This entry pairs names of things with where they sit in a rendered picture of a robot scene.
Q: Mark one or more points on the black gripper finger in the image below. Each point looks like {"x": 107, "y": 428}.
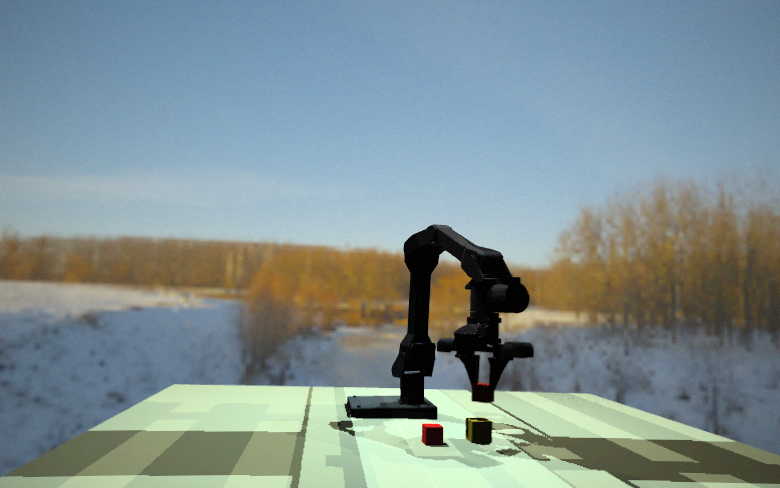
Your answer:
{"x": 496, "y": 367}
{"x": 471, "y": 363}

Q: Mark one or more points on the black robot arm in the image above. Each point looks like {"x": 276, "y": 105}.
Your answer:
{"x": 492, "y": 289}

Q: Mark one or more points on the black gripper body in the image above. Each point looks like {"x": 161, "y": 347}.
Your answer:
{"x": 506, "y": 350}

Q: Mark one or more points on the yellow cube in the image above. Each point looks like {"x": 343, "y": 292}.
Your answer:
{"x": 478, "y": 430}

